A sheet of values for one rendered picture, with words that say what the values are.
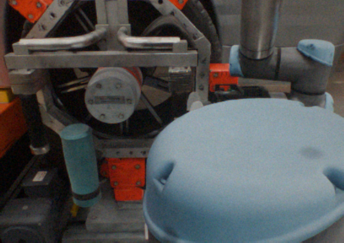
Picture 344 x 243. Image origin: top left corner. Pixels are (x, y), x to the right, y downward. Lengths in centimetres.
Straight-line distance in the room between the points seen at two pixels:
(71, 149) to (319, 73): 65
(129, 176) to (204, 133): 85
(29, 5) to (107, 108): 35
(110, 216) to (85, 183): 41
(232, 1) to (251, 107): 90
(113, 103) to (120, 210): 68
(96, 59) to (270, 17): 36
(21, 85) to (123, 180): 50
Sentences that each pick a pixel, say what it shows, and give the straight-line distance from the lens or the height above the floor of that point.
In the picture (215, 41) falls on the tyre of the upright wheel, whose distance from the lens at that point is 90.
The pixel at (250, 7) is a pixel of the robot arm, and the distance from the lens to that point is 54.
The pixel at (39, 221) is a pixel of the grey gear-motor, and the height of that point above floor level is 40.
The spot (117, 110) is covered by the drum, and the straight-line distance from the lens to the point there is 72.
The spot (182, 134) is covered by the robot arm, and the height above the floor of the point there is 104.
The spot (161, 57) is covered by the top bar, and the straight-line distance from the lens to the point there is 62.
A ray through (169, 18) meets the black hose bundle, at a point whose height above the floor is 104.
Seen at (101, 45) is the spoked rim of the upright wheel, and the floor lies 94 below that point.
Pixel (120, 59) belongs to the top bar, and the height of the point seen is 97.
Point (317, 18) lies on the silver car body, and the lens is 120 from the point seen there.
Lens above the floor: 112
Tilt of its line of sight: 25 degrees down
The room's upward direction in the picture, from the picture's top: straight up
